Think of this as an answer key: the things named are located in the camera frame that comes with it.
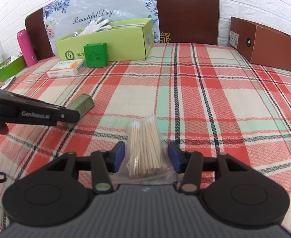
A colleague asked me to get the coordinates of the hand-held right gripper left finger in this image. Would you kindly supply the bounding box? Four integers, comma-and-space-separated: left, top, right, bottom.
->
45, 140, 125, 195

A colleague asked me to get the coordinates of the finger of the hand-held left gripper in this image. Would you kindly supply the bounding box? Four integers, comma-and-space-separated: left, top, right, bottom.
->
19, 94, 70, 110
57, 106, 81, 126

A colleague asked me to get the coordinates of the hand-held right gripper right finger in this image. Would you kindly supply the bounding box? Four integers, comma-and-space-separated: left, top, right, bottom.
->
168, 142, 251, 195

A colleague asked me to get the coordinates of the olive green small box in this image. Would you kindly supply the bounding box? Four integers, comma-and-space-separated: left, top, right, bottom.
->
67, 94, 95, 129

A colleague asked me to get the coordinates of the bag of toothpicks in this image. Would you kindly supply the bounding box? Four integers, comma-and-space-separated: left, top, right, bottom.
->
112, 115, 178, 185

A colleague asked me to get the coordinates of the large light green box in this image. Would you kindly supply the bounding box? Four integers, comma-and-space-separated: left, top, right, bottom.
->
55, 18, 154, 61

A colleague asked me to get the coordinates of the white glove pink cuff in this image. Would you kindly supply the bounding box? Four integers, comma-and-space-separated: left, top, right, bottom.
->
78, 18, 112, 36

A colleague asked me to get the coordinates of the white remote control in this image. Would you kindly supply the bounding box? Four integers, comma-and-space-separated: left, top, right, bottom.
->
0, 76, 16, 90

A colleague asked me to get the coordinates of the small green tray box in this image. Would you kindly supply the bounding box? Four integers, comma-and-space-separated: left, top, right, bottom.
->
0, 55, 27, 83

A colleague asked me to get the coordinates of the orange white medicine box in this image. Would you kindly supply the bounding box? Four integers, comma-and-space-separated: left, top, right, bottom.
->
46, 59, 86, 78

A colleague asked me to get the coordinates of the pink thermos bottle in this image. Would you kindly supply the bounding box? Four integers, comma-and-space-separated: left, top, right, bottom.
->
17, 29, 38, 67

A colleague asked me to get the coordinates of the dark green box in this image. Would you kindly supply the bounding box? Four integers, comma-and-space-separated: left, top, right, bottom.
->
83, 43, 109, 68

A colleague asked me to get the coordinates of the plaid cloth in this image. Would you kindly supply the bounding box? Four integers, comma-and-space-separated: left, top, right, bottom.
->
0, 42, 291, 228

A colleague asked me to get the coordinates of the floral plastic sheet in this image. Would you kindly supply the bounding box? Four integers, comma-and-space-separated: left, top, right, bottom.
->
43, 0, 161, 52

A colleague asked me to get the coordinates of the dark wooden chair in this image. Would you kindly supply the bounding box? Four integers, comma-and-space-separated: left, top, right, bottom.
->
25, 0, 220, 60

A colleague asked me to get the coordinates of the brown cardboard box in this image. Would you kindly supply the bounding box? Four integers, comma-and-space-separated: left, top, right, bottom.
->
230, 16, 291, 75

